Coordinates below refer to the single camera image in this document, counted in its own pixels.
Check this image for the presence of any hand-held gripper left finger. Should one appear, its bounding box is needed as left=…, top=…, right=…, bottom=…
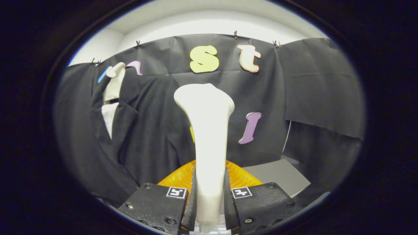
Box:
left=118, top=160, right=198, bottom=234

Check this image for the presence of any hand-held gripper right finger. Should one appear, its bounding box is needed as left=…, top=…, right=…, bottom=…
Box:
left=224, top=160, right=302, bottom=234

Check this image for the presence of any white garment steamer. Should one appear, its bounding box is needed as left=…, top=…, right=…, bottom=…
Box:
left=174, top=83, right=235, bottom=233

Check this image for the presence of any black suit jacket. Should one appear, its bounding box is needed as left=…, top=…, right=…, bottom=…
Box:
left=88, top=64, right=196, bottom=204

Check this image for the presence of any white shirt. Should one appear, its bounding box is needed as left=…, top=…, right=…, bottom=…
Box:
left=101, top=103, right=120, bottom=139

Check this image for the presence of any white clothes hanger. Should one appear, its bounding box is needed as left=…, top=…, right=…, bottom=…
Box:
left=103, top=62, right=126, bottom=102

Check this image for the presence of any grey cabinet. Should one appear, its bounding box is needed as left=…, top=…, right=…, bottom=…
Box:
left=242, top=159, right=311, bottom=198

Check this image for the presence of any black backdrop cloth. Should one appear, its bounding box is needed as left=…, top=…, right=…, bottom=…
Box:
left=54, top=33, right=365, bottom=209

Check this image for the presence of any thin white cord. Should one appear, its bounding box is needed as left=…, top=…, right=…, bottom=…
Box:
left=281, top=120, right=292, bottom=154

